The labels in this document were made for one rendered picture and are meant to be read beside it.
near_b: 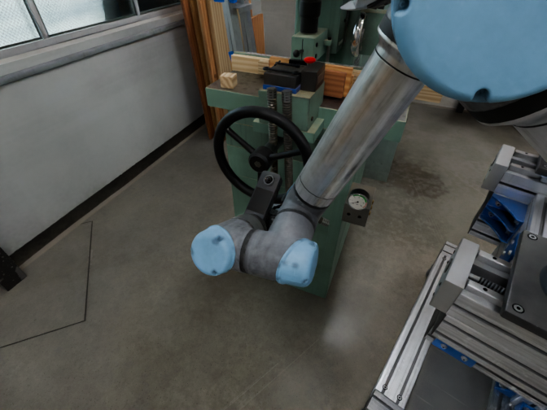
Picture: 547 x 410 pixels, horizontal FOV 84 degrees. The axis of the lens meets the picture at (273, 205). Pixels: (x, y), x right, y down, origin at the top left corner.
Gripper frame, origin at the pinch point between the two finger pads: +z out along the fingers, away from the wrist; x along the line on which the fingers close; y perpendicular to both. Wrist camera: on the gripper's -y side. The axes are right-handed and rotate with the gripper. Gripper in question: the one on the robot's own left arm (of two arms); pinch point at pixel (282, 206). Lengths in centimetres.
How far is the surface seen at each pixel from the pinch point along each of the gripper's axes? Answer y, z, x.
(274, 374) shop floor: 70, 24, 4
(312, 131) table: -20.3, 6.0, 2.4
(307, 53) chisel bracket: -41.7, 16.6, -6.7
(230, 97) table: -25.8, 12.6, -26.7
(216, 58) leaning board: -60, 121, -102
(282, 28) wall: -122, 243, -108
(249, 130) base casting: -17.2, 17.7, -20.9
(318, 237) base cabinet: 17.0, 37.3, 6.4
